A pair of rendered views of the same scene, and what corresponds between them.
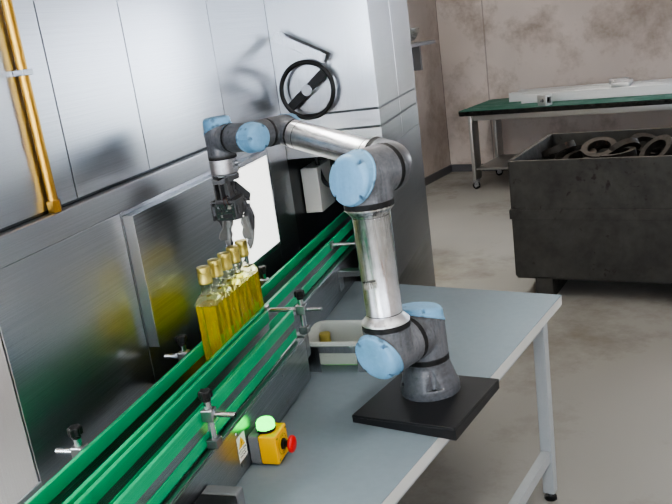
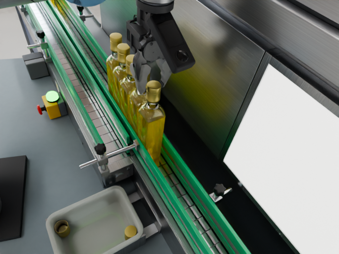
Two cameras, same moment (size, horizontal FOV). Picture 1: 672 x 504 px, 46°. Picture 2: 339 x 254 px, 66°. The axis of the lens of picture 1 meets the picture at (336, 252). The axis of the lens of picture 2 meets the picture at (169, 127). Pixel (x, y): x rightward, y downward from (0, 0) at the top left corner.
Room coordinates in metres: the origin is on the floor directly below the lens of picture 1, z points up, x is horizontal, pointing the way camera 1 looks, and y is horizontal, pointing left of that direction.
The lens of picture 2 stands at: (2.40, -0.11, 1.56)
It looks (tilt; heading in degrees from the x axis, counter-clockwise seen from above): 49 degrees down; 123
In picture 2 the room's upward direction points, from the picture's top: 9 degrees clockwise
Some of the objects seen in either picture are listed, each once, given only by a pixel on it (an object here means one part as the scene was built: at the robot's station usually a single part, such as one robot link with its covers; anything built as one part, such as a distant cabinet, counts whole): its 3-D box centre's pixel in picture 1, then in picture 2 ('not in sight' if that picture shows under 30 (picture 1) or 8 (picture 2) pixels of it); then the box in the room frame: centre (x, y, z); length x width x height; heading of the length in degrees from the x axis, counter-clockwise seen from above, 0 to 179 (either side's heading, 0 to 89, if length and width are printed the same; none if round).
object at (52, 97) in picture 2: (265, 423); (52, 96); (1.63, 0.21, 0.84); 0.04 x 0.04 x 0.03
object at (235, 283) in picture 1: (234, 315); (132, 106); (1.99, 0.29, 0.99); 0.06 x 0.06 x 0.21; 73
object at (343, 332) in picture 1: (345, 344); (97, 231); (2.14, 0.01, 0.80); 0.22 x 0.17 x 0.09; 72
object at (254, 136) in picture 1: (250, 136); not in sight; (2.02, 0.18, 1.45); 0.11 x 0.11 x 0.08; 47
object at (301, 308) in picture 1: (293, 311); (110, 156); (2.06, 0.14, 0.95); 0.17 x 0.03 x 0.12; 72
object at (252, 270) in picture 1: (250, 299); (150, 132); (2.10, 0.26, 0.99); 0.06 x 0.06 x 0.21; 72
